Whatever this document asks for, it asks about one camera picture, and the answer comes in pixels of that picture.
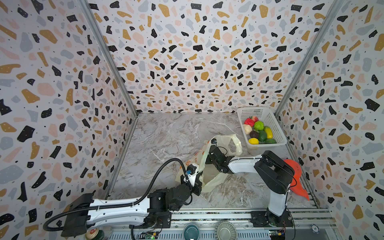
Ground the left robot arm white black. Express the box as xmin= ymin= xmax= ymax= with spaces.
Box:
xmin=61 ymin=171 xmax=203 ymax=237

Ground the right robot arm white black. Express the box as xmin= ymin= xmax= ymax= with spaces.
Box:
xmin=204 ymin=146 xmax=298 ymax=228

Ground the yellow translucent plastic bag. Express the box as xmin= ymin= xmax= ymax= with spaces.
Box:
xmin=176 ymin=135 xmax=243 ymax=196

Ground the dark green avocado toy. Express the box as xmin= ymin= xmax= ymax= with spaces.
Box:
xmin=258 ymin=130 xmax=268 ymax=143

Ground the tin can with label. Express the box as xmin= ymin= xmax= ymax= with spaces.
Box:
xmin=85 ymin=228 xmax=105 ymax=240

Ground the beige peach toy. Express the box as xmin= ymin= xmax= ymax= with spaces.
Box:
xmin=243 ymin=124 xmax=253 ymax=135

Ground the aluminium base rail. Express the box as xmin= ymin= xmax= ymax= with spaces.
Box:
xmin=110 ymin=208 xmax=342 ymax=240

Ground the teal bowl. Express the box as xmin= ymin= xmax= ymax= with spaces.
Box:
xmin=183 ymin=224 xmax=200 ymax=240

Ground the white plastic mesh basket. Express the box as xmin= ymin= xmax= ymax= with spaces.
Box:
xmin=237 ymin=107 xmax=287 ymax=150

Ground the black corrugated cable hose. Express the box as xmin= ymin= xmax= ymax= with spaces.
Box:
xmin=42 ymin=158 xmax=188 ymax=232

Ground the green fruit in basket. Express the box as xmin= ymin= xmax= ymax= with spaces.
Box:
xmin=265 ymin=138 xmax=277 ymax=144

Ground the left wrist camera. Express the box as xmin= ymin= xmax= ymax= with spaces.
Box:
xmin=186 ymin=163 xmax=200 ymax=187

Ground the bright green fruit toy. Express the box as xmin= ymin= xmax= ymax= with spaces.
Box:
xmin=253 ymin=121 xmax=265 ymax=131

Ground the grey ribbed plate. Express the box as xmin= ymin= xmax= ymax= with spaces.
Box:
xmin=216 ymin=222 xmax=238 ymax=240

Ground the small round white token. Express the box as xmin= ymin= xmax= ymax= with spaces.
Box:
xmin=311 ymin=224 xmax=320 ymax=234

